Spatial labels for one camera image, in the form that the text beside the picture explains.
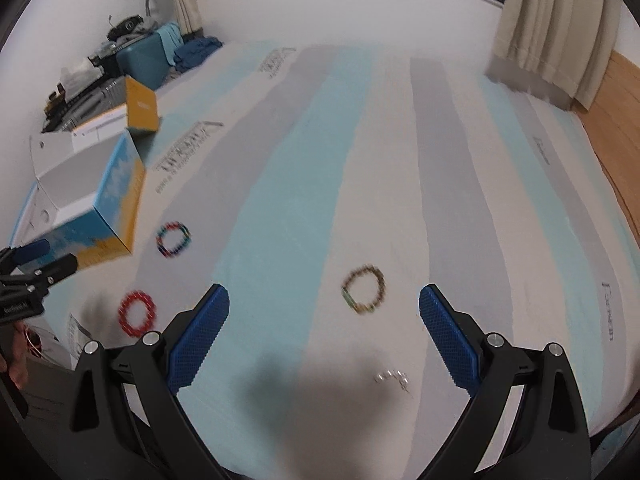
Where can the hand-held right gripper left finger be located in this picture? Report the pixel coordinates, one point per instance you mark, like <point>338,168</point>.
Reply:
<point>197,340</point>

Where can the teal suitcase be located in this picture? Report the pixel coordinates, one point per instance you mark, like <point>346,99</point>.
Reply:
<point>142,60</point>

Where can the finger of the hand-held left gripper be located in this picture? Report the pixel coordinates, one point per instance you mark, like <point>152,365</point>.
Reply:
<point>57,267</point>
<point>30,251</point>

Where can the white plastic bag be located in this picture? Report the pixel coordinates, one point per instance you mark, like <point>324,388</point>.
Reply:
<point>77,72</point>

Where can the striped bed sheet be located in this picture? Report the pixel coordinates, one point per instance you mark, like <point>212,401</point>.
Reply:
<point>300,210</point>

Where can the wooden headboard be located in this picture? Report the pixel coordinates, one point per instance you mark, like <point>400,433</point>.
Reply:
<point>620,135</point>

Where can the silver suitcase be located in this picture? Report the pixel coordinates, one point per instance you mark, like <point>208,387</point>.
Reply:
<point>100,100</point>

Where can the blue folded clothes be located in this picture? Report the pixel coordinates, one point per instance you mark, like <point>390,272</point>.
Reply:
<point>195,52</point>

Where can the wide beige curtain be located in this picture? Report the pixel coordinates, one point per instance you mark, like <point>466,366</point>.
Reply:
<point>545,25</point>

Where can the person's left hand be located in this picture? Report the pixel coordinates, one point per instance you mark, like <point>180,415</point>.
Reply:
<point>17,355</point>

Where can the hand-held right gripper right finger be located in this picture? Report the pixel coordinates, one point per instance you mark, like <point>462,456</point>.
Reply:
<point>450,340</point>

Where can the black bag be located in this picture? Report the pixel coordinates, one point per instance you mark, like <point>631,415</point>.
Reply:
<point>125,25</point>

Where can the blue and yellow cardboard box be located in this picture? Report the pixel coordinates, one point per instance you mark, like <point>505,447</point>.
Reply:
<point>115,195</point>

